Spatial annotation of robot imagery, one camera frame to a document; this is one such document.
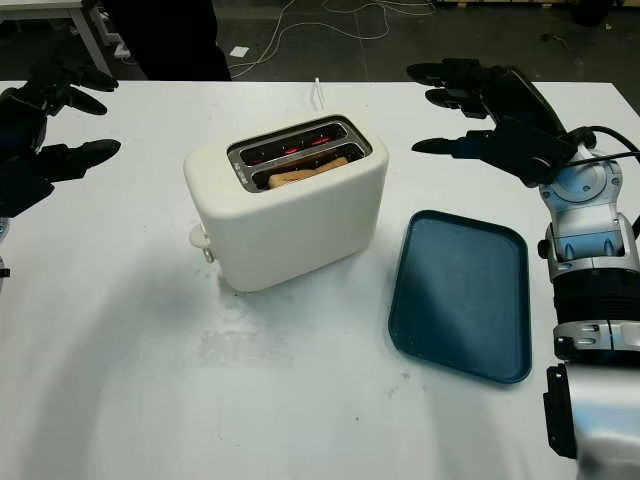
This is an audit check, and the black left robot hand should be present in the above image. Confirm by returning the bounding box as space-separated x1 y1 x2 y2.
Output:
0 55 122 181

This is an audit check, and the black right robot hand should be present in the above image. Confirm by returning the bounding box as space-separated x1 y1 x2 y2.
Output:
405 58 570 157

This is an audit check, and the slice of toast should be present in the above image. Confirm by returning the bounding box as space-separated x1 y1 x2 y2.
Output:
267 153 351 190

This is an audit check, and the white toaster lever knob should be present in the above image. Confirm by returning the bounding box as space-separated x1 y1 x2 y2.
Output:
188 223 212 249

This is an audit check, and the white two-slot toaster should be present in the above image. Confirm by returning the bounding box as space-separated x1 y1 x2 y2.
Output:
182 113 390 294

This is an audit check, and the black floor object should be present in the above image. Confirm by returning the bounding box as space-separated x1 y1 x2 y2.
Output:
572 0 609 26

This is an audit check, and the white desk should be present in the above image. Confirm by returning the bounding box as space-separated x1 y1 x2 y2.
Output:
0 0 119 81

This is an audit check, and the teal plastic tray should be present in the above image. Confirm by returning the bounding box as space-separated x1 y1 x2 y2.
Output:
385 209 532 385

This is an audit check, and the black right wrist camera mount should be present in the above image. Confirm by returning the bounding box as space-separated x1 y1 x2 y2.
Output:
499 117 576 189

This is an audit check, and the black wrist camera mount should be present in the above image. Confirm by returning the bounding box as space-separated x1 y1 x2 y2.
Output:
0 149 56 219
499 117 576 189

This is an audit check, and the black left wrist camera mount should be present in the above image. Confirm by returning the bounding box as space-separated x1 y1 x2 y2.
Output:
0 149 56 219

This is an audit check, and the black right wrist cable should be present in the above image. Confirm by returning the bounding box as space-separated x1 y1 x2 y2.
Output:
564 125 640 241

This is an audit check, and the white toaster power cord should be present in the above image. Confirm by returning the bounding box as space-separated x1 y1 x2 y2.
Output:
310 77 328 112

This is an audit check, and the long white floor cable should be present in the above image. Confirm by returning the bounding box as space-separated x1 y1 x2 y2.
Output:
227 0 436 71

